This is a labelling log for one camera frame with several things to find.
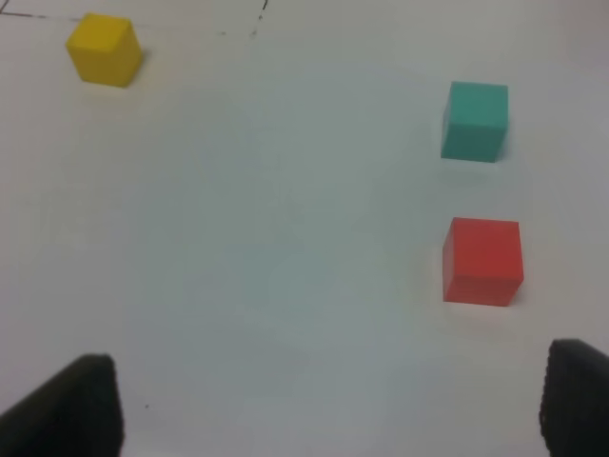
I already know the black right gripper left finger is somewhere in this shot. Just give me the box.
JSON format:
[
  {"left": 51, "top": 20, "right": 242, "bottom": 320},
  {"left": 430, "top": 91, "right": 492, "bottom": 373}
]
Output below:
[{"left": 1, "top": 354, "right": 125, "bottom": 456}]

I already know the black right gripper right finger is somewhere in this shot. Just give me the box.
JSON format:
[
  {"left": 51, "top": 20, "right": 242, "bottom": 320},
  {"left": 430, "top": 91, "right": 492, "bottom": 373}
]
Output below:
[{"left": 539, "top": 339, "right": 608, "bottom": 457}]

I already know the yellow block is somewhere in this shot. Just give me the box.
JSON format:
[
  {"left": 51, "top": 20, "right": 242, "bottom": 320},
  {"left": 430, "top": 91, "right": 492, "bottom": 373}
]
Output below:
[{"left": 66, "top": 13, "right": 144, "bottom": 88}]

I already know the red block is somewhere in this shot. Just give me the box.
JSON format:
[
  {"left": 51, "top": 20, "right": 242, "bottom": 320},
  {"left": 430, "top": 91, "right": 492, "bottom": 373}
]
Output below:
[{"left": 442, "top": 217, "right": 524, "bottom": 307}]

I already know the green block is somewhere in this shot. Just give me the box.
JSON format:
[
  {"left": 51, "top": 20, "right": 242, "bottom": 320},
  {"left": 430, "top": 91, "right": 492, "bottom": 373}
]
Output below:
[{"left": 441, "top": 81, "right": 509, "bottom": 163}]

